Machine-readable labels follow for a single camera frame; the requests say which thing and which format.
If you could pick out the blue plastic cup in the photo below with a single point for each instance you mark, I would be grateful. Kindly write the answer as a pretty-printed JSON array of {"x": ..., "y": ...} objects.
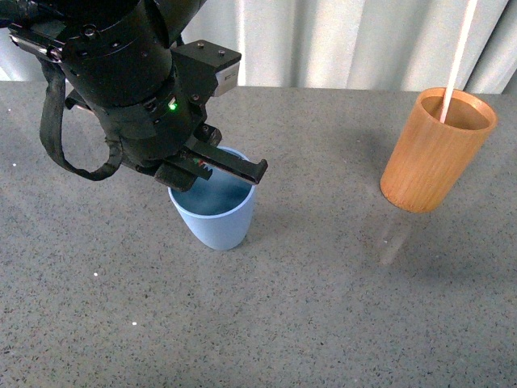
[{"x": 218, "y": 211}]

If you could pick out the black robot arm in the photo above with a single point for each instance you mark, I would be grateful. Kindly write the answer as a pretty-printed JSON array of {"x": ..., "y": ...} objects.
[{"x": 126, "y": 62}]

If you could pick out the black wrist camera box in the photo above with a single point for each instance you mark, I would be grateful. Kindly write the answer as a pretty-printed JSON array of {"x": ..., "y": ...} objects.
[{"x": 206, "y": 70}]

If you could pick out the white pleated curtain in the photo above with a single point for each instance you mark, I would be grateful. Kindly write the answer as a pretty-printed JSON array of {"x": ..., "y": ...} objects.
[{"x": 365, "y": 45}]

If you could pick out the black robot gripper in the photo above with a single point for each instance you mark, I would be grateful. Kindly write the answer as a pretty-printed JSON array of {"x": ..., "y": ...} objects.
[{"x": 159, "y": 136}]

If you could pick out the wooden cylindrical chopstick holder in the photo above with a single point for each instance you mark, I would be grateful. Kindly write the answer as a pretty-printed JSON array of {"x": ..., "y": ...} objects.
[{"x": 430, "y": 155}]

